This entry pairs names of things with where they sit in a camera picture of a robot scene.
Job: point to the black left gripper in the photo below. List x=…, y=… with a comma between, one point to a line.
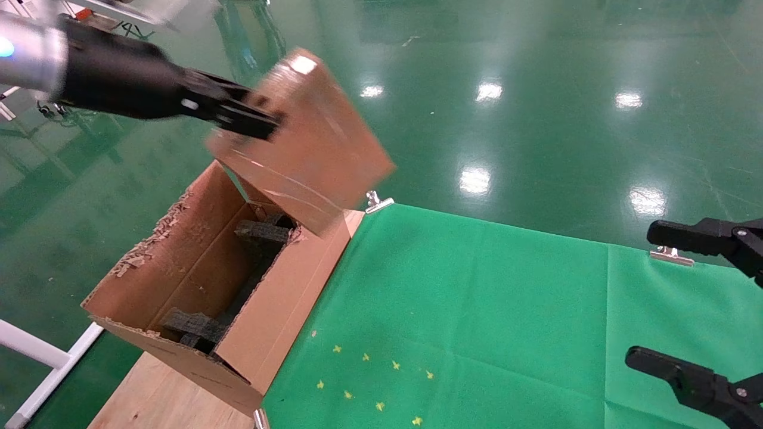
x=125, y=77

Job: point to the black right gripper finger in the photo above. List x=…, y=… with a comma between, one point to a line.
x=697, y=235
x=703, y=387

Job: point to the small brown cardboard box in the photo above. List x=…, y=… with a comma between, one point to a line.
x=310, y=137

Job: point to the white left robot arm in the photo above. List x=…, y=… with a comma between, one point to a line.
x=30, y=56

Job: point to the large open cardboard carton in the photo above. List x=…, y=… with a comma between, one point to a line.
x=274, y=322

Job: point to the black foam insert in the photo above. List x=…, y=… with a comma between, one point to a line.
x=194, y=328
x=262, y=232

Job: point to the green table cloth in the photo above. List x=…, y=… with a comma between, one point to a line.
x=524, y=333

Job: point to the white tube table frame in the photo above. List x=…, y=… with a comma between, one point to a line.
x=36, y=351

